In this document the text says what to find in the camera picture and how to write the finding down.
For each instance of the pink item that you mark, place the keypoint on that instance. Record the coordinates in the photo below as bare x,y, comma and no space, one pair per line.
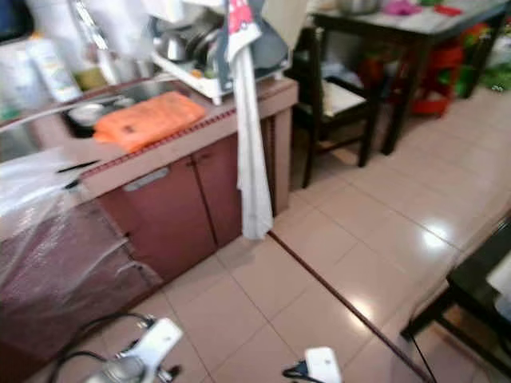
401,7

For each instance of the dark dining table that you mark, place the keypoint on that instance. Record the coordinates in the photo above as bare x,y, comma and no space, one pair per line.
423,32

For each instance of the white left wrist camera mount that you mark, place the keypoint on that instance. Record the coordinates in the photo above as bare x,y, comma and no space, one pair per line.
158,347

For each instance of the red item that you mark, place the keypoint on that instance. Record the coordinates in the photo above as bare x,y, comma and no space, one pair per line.
447,9

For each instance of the clear bubble wrap sheet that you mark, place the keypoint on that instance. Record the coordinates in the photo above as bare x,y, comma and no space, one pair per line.
64,239

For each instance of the dark wooden chair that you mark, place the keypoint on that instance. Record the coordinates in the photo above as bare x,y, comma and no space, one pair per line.
335,104

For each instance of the yellow sponge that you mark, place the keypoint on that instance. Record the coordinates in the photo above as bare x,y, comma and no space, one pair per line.
89,79

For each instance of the white hanging towel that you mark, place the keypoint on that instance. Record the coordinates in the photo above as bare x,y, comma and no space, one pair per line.
251,159

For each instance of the red plastic stool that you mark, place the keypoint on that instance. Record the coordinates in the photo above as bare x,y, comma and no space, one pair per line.
439,72

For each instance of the maroon counter cabinet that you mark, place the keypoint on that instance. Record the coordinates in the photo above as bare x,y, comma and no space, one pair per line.
176,215

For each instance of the steel bowl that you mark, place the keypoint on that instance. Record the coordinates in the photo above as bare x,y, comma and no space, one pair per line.
85,115

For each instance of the black stick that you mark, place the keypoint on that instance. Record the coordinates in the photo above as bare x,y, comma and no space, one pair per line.
71,184

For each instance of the white dish rack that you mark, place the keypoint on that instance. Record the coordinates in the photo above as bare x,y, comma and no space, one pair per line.
192,68

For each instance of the dark plastic tray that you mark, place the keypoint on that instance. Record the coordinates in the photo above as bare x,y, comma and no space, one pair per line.
14,17

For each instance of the black low furniture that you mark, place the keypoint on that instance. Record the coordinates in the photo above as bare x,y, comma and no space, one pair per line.
471,287

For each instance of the white bottle yellow cap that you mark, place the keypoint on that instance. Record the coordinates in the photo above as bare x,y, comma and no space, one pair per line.
53,72

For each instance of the steel pot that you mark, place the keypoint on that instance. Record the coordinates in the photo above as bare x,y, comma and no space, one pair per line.
358,5

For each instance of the orange cloth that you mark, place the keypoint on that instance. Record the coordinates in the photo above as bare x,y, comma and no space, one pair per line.
152,120

